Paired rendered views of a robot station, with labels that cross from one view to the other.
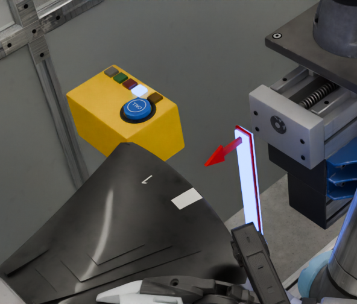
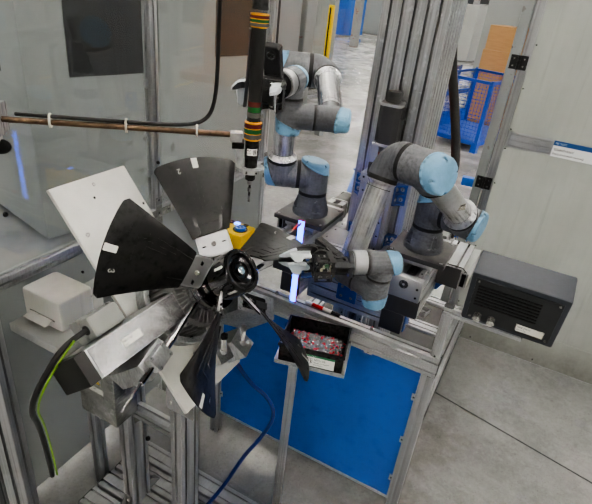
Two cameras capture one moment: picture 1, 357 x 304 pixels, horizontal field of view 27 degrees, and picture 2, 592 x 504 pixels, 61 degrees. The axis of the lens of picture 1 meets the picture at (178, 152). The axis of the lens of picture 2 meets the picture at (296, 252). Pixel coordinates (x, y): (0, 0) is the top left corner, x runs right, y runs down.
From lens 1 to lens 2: 0.99 m
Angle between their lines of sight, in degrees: 30
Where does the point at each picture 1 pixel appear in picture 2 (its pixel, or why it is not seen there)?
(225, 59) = not seen: hidden behind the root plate
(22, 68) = not seen: hidden behind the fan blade
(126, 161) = (265, 227)
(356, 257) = (353, 246)
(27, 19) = (158, 206)
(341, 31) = (307, 208)
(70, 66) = not seen: hidden behind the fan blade
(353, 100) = (311, 235)
